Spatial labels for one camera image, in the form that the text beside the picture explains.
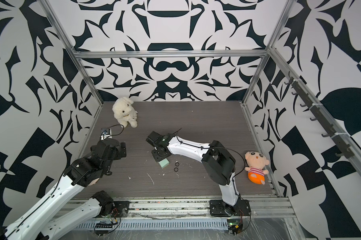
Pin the left electronics board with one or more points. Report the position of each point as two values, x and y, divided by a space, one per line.
101 229

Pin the right electronics board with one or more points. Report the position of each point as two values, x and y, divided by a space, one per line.
235 226

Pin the mint green box left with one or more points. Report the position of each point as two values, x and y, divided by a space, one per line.
163 163

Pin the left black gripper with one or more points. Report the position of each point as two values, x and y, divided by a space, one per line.
121 154

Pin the beige round clock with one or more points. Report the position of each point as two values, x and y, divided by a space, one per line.
93 182

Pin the white plush bunny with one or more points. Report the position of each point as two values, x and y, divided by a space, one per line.
124 112

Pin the orange plush doll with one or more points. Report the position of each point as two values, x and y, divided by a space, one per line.
256 167

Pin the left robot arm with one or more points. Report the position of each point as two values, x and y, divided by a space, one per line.
38 223

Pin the electronics board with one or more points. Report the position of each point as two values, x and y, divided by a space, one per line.
235 226
101 229

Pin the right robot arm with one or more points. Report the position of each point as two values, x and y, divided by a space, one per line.
217 160

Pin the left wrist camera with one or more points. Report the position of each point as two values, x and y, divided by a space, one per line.
105 133

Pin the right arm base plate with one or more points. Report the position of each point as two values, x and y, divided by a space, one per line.
220 209

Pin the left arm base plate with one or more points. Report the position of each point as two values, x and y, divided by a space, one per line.
115 209

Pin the wall hook rack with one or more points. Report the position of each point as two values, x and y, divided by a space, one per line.
323 117

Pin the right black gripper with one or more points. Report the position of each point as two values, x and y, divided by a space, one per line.
155 156

